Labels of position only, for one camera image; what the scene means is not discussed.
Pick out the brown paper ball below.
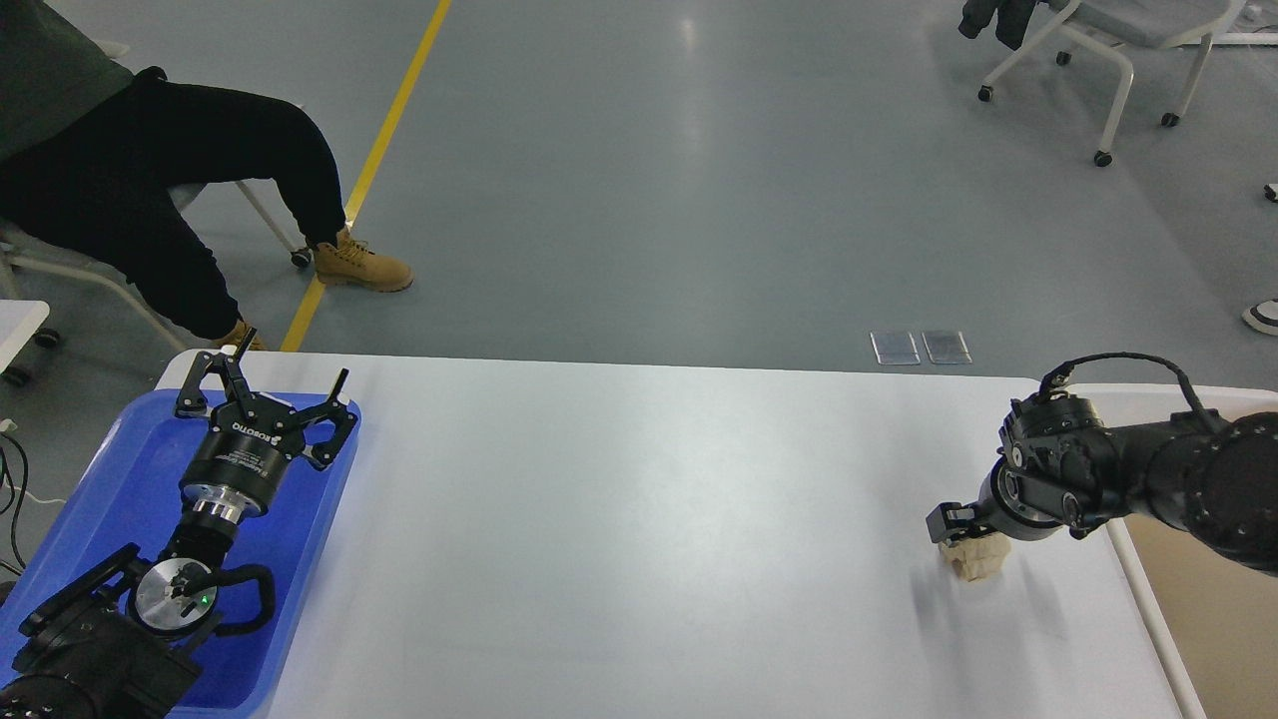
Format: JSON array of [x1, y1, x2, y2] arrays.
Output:
[[939, 533, 1010, 582]]

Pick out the seated person in black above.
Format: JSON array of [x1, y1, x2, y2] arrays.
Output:
[[1, 1, 345, 340]]

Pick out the tan boot on floor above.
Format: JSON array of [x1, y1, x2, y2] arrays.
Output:
[[314, 227, 415, 292]]

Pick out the floor socket cover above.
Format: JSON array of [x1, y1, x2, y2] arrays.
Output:
[[921, 331, 973, 365], [869, 331, 921, 365]]

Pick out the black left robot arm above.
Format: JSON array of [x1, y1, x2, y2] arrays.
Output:
[[3, 347, 359, 718]]

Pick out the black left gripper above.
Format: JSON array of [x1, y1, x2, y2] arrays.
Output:
[[174, 333, 357, 517]]

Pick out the white office chair right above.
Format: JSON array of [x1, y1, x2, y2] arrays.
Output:
[[976, 1, 1238, 169]]

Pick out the black cables at left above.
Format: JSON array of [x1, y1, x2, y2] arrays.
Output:
[[0, 419, 66, 580]]

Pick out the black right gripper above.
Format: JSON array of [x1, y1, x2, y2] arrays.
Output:
[[927, 458, 1062, 545]]

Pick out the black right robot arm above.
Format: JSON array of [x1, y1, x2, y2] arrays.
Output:
[[927, 359, 1277, 576]]

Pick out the left floor socket cover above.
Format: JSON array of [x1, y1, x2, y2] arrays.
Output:
[[869, 331, 921, 365]]

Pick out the tan boot behind table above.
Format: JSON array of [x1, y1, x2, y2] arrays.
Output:
[[210, 319, 268, 352]]

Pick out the blue plastic tray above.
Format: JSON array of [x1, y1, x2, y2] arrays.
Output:
[[1, 388, 357, 718]]

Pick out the white sneaker at edge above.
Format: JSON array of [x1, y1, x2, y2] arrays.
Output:
[[1241, 299, 1278, 337]]

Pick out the dark jacket on chair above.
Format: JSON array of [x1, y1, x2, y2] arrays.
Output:
[[959, 0, 1039, 51]]

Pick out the white side table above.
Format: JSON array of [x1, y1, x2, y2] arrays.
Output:
[[0, 299, 50, 372]]

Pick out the right floor socket cover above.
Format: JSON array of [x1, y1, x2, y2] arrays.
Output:
[[921, 331, 973, 365]]

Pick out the white plastic bin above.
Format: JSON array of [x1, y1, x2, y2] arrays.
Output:
[[1070, 383, 1277, 718]]

